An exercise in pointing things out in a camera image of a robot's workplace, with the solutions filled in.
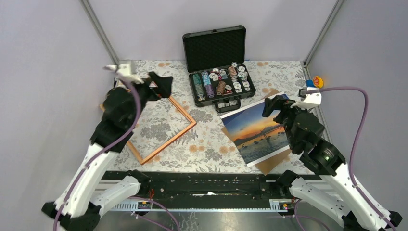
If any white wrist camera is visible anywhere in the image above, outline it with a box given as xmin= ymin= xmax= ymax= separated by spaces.
xmin=103 ymin=63 xmax=144 ymax=84
xmin=291 ymin=87 xmax=322 ymax=110

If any blue poker chip stack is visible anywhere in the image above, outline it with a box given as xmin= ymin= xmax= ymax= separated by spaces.
xmin=201 ymin=71 xmax=211 ymax=86

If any brown cardboard backing board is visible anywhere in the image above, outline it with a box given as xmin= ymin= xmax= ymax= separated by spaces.
xmin=221 ymin=88 xmax=291 ymax=175

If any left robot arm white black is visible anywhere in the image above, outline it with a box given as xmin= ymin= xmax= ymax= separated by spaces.
xmin=41 ymin=72 xmax=173 ymax=231

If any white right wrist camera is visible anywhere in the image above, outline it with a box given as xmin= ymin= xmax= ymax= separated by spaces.
xmin=291 ymin=87 xmax=322 ymax=110

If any orange wooden picture frame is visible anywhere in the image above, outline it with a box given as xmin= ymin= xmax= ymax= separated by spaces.
xmin=100 ymin=81 xmax=197 ymax=166

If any sunset landscape photo print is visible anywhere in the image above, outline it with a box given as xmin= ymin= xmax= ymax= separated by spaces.
xmin=220 ymin=99 xmax=289 ymax=167

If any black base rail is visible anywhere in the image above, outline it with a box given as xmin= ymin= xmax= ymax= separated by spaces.
xmin=102 ymin=171 xmax=294 ymax=210

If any black poker chip case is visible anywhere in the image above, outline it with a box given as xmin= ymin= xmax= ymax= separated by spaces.
xmin=182 ymin=25 xmax=256 ymax=113

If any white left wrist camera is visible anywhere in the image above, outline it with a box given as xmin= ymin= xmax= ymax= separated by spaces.
xmin=103 ymin=63 xmax=144 ymax=84

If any pink poker chip stack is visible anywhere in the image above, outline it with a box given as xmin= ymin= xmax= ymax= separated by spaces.
xmin=228 ymin=66 xmax=238 ymax=79

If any blue yellow toy car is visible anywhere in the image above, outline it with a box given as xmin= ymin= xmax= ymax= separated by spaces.
xmin=306 ymin=76 xmax=324 ymax=89

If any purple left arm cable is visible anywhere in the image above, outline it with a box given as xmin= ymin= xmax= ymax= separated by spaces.
xmin=52 ymin=76 xmax=142 ymax=231

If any green poker chip stack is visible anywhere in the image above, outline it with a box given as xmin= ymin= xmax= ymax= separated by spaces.
xmin=193 ymin=74 xmax=204 ymax=98

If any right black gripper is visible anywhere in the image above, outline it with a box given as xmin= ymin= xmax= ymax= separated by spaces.
xmin=261 ymin=94 xmax=311 ymax=150

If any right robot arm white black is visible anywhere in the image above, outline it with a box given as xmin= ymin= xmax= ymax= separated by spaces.
xmin=262 ymin=95 xmax=402 ymax=231

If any brown poker chip stack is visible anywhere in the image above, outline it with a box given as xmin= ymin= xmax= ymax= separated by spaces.
xmin=216 ymin=81 xmax=226 ymax=96

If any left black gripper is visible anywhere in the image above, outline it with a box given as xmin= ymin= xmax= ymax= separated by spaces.
xmin=124 ymin=71 xmax=174 ymax=126

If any purple poker chip stack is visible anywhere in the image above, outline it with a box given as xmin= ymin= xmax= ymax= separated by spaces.
xmin=204 ymin=84 xmax=215 ymax=99

